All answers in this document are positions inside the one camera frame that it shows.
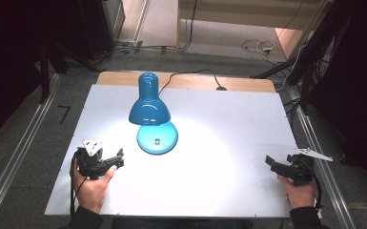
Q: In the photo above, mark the dark cabinet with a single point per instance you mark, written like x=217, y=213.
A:
x=98, y=25

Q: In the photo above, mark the black metal stand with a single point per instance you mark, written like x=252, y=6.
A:
x=314, y=47

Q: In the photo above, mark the white board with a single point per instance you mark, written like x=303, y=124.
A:
x=235, y=143

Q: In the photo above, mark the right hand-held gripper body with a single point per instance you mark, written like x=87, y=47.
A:
x=301, y=168

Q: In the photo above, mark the person's left hand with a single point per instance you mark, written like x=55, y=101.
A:
x=90, y=191

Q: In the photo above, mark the person's right hand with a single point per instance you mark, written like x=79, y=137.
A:
x=300, y=195

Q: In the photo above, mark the blue desk lamp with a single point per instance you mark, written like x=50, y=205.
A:
x=149, y=108

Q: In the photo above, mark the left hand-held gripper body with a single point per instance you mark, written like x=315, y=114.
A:
x=90, y=162

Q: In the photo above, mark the aluminium rail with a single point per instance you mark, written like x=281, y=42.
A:
x=327, y=178
x=19, y=152

